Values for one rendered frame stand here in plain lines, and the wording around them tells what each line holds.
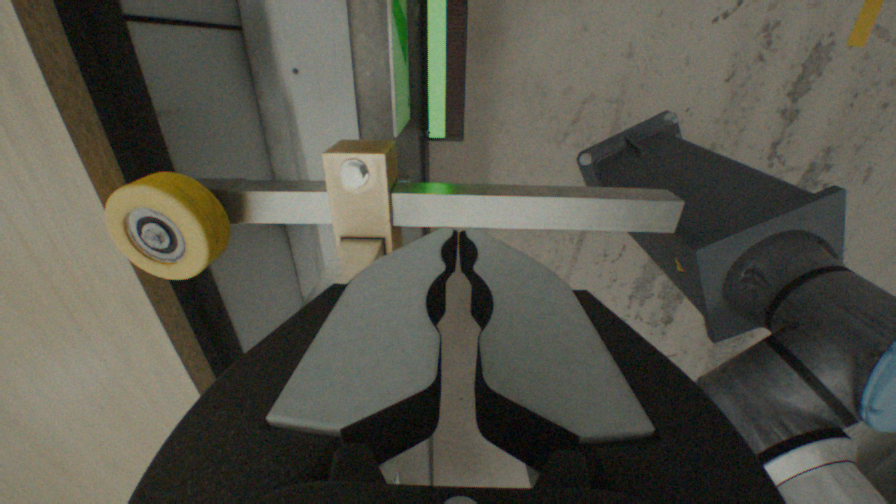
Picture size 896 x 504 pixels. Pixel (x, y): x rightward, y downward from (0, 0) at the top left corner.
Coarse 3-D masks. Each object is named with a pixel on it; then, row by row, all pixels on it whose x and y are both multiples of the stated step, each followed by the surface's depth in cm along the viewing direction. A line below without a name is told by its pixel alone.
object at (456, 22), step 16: (448, 0) 34; (464, 0) 34; (448, 16) 34; (464, 16) 34; (448, 32) 35; (464, 32) 35; (448, 48) 36; (448, 64) 37; (448, 80) 37; (448, 96) 38; (448, 112) 39; (448, 128) 40
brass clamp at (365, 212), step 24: (336, 144) 28; (360, 144) 28; (384, 144) 28; (336, 168) 26; (384, 168) 26; (336, 192) 27; (360, 192) 27; (384, 192) 27; (336, 216) 28; (360, 216) 28; (384, 216) 28; (336, 240) 30; (384, 240) 29
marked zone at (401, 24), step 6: (396, 0) 28; (396, 6) 28; (396, 12) 28; (402, 12) 31; (396, 18) 28; (402, 18) 31; (396, 24) 28; (402, 24) 31; (402, 30) 31; (402, 36) 32; (402, 42) 32; (402, 48) 32
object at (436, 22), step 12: (432, 0) 34; (444, 0) 34; (432, 12) 34; (444, 12) 34; (432, 24) 35; (444, 24) 35; (432, 36) 35; (444, 36) 35; (432, 48) 36; (444, 48) 36; (432, 60) 36; (444, 60) 36; (432, 72) 37; (444, 72) 37; (432, 84) 38; (444, 84) 38; (432, 96) 38; (444, 96) 38; (432, 108) 39; (444, 108) 39; (432, 120) 39; (444, 120) 39; (432, 132) 40; (444, 132) 40
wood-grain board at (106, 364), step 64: (0, 0) 17; (0, 64) 19; (64, 64) 21; (0, 128) 21; (64, 128) 21; (0, 192) 24; (64, 192) 23; (0, 256) 27; (64, 256) 26; (0, 320) 30; (64, 320) 30; (128, 320) 30; (0, 384) 36; (64, 384) 35; (128, 384) 34; (192, 384) 34; (0, 448) 43; (64, 448) 42; (128, 448) 41
